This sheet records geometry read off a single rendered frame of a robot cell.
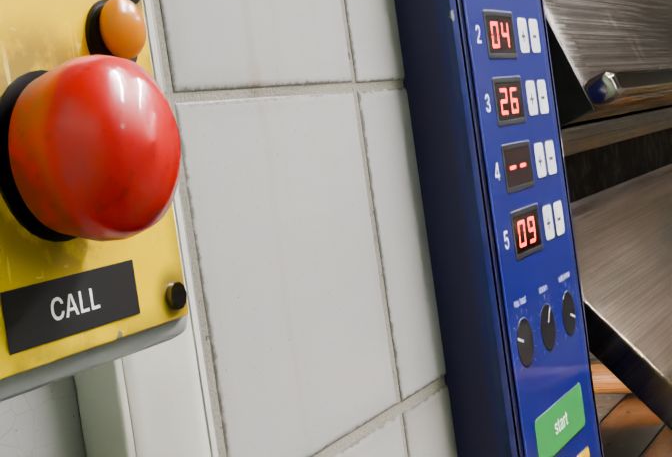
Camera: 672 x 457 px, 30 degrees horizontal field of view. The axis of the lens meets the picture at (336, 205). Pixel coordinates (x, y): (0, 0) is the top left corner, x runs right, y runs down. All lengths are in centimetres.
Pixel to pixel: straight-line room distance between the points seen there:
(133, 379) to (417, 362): 25
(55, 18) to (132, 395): 14
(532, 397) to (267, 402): 22
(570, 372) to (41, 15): 51
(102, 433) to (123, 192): 15
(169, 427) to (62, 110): 17
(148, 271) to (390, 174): 32
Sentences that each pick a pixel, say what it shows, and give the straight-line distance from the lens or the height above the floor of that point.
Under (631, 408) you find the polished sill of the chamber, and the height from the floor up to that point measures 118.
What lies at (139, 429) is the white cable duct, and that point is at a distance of 39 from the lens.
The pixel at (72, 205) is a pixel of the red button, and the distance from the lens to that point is 26.
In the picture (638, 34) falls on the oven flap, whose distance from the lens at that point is 111.
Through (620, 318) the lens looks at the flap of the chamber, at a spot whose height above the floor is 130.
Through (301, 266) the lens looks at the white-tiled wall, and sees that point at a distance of 52.
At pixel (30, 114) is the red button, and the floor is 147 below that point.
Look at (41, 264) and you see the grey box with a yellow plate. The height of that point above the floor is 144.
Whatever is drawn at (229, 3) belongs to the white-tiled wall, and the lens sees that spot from 50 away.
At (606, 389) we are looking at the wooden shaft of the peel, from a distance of 121.
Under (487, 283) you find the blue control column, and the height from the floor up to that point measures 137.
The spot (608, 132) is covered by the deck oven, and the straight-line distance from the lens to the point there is 100.
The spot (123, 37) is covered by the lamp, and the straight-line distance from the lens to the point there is 30.
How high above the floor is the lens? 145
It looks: 3 degrees down
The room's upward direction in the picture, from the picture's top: 8 degrees counter-clockwise
